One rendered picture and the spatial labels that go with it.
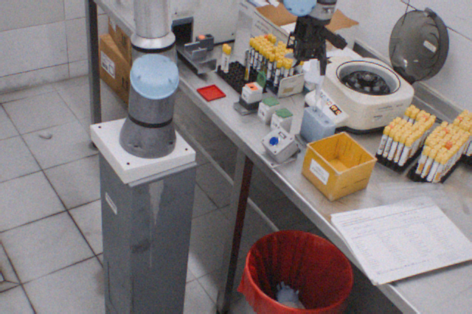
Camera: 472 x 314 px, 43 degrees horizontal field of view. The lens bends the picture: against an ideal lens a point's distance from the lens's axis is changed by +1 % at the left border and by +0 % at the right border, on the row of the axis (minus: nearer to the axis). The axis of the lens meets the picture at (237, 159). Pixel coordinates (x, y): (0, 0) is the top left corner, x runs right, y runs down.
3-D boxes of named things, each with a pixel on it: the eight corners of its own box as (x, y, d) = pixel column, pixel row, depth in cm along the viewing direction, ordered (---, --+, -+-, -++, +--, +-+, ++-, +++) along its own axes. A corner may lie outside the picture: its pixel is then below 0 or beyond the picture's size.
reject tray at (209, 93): (196, 91, 191) (196, 88, 190) (214, 85, 194) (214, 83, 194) (207, 102, 187) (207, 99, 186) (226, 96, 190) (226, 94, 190)
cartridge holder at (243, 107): (232, 106, 186) (234, 96, 184) (257, 99, 191) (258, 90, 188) (242, 116, 183) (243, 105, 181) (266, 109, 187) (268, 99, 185)
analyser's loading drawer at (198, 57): (167, 44, 207) (168, 31, 204) (184, 40, 211) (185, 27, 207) (198, 74, 195) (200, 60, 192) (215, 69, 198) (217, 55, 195)
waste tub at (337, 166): (299, 172, 165) (306, 144, 159) (336, 159, 172) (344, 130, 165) (330, 203, 157) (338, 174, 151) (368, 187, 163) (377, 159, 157)
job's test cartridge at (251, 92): (240, 102, 186) (243, 85, 182) (253, 99, 188) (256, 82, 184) (247, 109, 184) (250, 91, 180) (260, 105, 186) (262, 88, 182)
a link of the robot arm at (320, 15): (327, -7, 160) (343, 7, 154) (323, 9, 163) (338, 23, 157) (303, -8, 157) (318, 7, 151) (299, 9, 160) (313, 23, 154)
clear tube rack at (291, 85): (242, 68, 205) (244, 49, 200) (265, 62, 210) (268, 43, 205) (277, 99, 192) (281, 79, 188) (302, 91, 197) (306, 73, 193)
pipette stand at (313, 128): (294, 136, 178) (300, 108, 171) (313, 131, 181) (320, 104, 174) (313, 157, 171) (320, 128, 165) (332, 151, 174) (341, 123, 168)
